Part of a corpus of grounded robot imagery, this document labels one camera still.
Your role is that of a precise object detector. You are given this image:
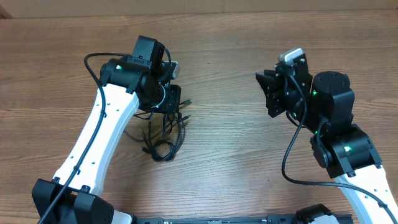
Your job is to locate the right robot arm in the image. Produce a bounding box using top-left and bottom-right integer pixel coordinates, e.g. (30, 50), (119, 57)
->
(255, 53), (397, 223)

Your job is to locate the black usb cable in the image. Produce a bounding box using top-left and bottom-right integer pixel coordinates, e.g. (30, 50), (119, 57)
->
(123, 98), (192, 162)

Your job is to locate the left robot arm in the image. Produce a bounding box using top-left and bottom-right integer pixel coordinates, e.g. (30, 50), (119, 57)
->
(32, 36), (185, 224)

